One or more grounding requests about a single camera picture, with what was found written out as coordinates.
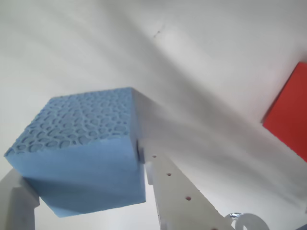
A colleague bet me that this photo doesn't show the blue foam cube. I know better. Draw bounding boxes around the blue foam cube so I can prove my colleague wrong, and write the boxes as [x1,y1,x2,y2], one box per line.
[3,86,147,218]

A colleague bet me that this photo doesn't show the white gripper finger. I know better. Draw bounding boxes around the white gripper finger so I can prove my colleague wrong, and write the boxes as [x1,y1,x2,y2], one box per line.
[136,138,237,230]
[0,167,41,230]

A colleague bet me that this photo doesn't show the red foam cube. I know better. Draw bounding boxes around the red foam cube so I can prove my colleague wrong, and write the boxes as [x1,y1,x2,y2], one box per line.
[261,61,307,163]

